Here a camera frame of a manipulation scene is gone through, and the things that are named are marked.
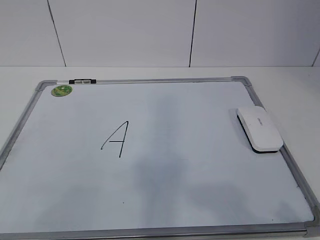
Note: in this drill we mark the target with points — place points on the white whiteboard eraser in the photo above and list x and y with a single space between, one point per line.
260 130

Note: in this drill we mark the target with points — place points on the whiteboard with aluminium frame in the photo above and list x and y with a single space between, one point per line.
147 159

